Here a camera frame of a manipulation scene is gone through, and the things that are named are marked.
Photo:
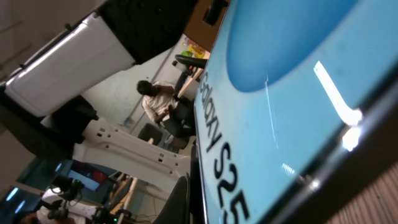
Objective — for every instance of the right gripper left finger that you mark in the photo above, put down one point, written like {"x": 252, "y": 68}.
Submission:
{"x": 176, "y": 209}

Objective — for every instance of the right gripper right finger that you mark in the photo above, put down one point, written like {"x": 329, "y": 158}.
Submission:
{"x": 343, "y": 174}

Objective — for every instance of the blue Galaxy smartphone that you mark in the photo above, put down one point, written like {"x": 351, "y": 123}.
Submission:
{"x": 282, "y": 102}

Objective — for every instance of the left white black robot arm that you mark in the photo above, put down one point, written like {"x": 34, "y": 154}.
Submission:
{"x": 54, "y": 103}

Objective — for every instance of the seated person in background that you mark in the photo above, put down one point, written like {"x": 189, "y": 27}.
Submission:
{"x": 163, "y": 107}

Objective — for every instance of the background camera rig equipment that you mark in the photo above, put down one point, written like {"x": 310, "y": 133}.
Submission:
{"x": 61, "y": 203}

